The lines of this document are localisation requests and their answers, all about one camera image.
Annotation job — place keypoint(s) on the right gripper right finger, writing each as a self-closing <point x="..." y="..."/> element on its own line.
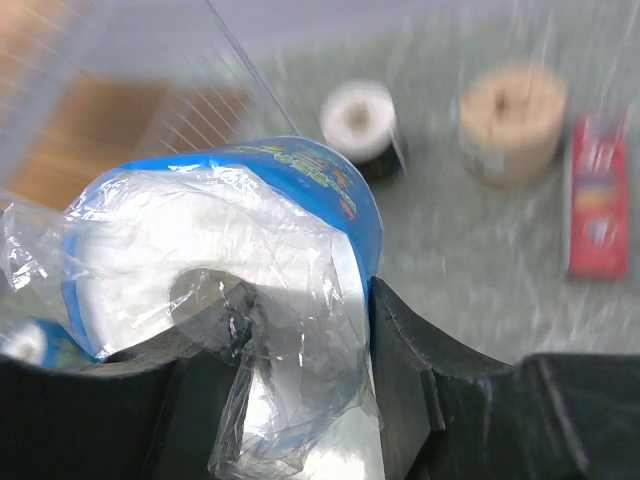
<point x="450" y="412"/>

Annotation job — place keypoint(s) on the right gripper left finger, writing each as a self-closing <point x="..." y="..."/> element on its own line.
<point x="151" y="413"/>

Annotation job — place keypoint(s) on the red toothpaste box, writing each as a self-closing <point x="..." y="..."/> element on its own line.
<point x="596" y="206"/>

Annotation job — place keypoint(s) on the brown paper roll back right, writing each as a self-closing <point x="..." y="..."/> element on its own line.
<point x="510" y="123"/>

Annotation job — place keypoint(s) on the black paper towel roll right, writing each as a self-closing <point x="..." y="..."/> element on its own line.
<point x="359" y="120"/>

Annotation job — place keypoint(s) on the white wire wooden shelf rack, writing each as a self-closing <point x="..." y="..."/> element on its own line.
<point x="89" y="85"/>

